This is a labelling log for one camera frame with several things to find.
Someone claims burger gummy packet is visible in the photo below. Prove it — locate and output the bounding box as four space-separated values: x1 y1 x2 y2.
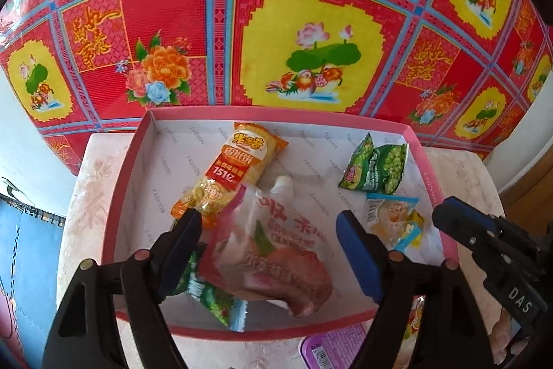
393 295 425 369

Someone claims purple plastic candy tin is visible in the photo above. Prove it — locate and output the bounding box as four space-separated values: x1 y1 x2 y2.
299 324 366 369

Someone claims pink white spouted pouch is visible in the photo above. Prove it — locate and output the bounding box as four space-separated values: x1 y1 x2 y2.
200 176 334 317

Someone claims person's right hand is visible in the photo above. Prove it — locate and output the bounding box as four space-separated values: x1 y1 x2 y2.
488 309 529 364

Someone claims wooden side furniture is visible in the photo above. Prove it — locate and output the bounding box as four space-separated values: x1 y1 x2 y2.
499 147 553 236

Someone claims blue clear candy packet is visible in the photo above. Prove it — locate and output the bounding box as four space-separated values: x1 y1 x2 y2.
366 193 424 252

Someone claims green pea snack packet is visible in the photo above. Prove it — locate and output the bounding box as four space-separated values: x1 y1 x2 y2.
338 133 409 195

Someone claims blue floor mat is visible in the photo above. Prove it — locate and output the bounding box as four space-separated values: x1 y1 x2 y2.
1 201 63 368

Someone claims pink shallow cardboard box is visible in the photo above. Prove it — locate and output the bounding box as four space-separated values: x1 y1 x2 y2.
101 107 443 341

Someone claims orange corn snack packet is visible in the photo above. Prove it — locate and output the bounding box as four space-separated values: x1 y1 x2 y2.
171 122 288 230

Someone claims red floral wall cloth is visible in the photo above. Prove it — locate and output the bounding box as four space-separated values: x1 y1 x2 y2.
1 0 552 172

